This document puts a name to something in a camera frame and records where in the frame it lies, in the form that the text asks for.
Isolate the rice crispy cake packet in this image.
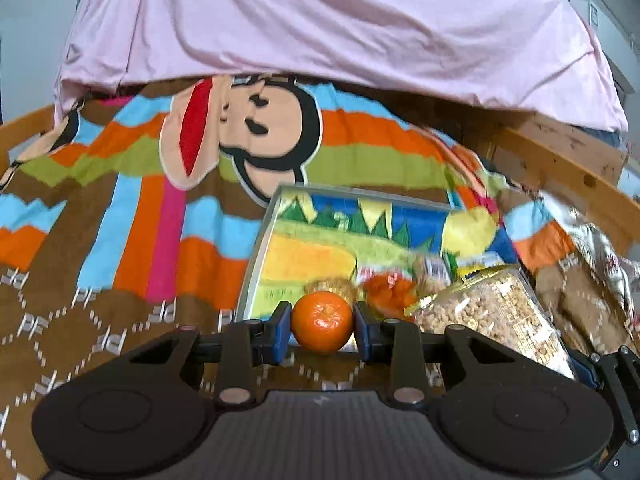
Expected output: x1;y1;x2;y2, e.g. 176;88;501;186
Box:
406;265;577;382

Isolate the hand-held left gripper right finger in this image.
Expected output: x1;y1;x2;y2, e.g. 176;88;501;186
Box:
353;301;507;407

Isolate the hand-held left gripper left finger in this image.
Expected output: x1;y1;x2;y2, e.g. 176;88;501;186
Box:
129;301;294;407

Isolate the wooden bed frame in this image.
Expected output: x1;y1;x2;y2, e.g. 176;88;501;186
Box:
0;104;640;281

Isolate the raw wooden board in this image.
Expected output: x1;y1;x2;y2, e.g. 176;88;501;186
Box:
517;111;628;188

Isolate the clear nut bar packet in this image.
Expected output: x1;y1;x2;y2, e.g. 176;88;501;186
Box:
412;254;454;294

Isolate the gold biscuit packet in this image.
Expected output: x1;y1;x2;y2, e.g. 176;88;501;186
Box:
304;277;359;305

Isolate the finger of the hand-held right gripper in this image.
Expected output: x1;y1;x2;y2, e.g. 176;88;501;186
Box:
569;347;603;390

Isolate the floral satin quilt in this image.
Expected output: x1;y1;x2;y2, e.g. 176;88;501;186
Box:
544;194;640;343

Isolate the pink bed sheet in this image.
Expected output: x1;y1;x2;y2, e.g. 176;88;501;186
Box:
52;0;630;134

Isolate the mandarin orange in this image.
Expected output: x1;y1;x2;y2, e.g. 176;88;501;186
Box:
291;290;355;356

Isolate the orange snack packet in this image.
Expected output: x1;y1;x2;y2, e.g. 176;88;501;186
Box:
357;266;419;315

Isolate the white cabinet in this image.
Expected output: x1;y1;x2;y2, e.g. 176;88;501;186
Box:
619;157;640;198

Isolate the brown monkey printed blanket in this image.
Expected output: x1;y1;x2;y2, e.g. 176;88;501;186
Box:
0;74;640;476

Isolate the metal tray with dinosaur print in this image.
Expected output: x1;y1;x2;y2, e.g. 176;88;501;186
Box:
234;184;533;333

